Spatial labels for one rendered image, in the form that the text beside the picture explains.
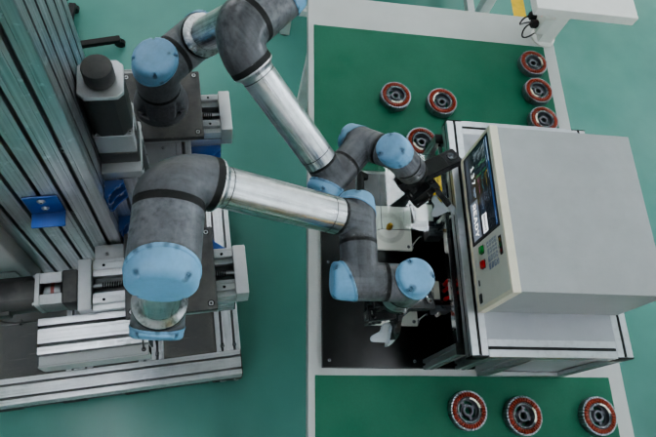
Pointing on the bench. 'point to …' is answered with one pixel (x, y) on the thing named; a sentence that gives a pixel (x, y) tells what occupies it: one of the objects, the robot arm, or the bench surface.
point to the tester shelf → (545, 340)
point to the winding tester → (562, 225)
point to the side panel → (542, 368)
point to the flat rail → (451, 278)
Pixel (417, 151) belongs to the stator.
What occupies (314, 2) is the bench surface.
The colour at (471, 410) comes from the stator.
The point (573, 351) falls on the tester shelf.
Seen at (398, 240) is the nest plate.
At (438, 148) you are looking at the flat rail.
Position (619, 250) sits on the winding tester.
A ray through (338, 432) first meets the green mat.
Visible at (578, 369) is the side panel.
